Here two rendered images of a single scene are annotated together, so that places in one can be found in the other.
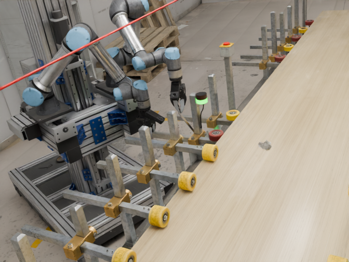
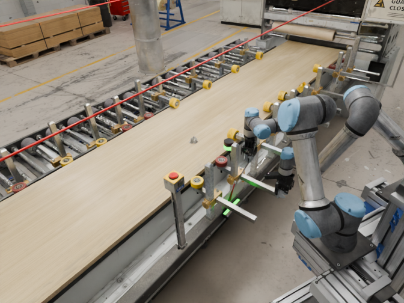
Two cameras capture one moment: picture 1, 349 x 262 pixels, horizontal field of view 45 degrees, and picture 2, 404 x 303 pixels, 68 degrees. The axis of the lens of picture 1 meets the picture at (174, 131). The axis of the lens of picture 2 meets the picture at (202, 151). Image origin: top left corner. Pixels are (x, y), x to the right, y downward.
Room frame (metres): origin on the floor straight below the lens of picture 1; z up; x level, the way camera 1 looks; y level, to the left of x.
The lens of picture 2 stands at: (3.56, -0.12, 2.14)
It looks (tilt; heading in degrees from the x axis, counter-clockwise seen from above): 37 degrees down; 188
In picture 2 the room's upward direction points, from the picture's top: 2 degrees counter-clockwise
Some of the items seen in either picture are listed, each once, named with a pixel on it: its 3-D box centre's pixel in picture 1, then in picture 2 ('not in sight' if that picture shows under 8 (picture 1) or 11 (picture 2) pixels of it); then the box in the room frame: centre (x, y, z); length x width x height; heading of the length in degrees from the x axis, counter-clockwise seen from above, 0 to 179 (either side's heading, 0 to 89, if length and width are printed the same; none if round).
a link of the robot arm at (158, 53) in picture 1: (161, 56); (263, 127); (2.24, 0.00, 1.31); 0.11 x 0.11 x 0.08; 24
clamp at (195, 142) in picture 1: (197, 138); (235, 175); (2.10, -0.12, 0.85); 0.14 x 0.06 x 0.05; 148
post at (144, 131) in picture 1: (152, 171); (273, 132); (1.70, 0.13, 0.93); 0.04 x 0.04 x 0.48; 58
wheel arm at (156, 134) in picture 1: (186, 139); (246, 178); (2.12, -0.06, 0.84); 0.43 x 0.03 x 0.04; 58
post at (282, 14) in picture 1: (282, 39); not in sight; (3.60, -1.07, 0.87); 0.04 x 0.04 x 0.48; 58
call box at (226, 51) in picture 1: (227, 50); (174, 182); (2.55, -0.41, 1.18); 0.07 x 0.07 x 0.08; 58
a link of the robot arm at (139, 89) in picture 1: (140, 90); (288, 158); (2.25, 0.15, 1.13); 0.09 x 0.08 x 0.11; 88
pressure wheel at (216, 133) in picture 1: (216, 141); (221, 165); (2.02, -0.22, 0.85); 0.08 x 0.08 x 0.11
